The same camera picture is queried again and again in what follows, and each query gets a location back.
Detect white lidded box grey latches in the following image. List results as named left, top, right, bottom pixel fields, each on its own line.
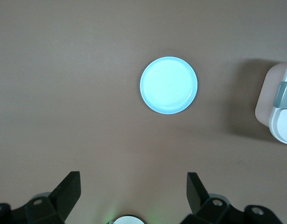
left=254, top=59, right=287, bottom=146

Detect light blue round plate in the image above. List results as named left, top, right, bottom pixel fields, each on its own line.
left=140, top=56, right=198, bottom=115

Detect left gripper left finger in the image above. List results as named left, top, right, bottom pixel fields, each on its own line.
left=0, top=171, right=82, bottom=224

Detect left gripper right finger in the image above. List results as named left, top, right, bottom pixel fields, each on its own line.
left=182, top=172, right=287, bottom=224

